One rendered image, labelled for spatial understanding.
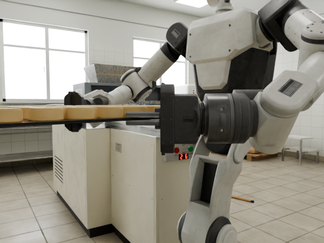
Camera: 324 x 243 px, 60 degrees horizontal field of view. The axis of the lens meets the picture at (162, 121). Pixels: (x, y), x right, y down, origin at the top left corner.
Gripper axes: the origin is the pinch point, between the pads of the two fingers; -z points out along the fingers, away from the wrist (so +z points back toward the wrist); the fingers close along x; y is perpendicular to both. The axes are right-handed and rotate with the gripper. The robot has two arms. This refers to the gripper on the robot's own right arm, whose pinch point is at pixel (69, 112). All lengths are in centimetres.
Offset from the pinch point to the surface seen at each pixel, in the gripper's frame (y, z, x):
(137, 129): 10, 93, -14
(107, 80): -19, 137, 20
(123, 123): -3, 112, -12
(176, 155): 34, 76, -27
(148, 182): 17, 79, -44
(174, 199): 33, 79, -54
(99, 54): -102, 444, 93
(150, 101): 13, 153, 4
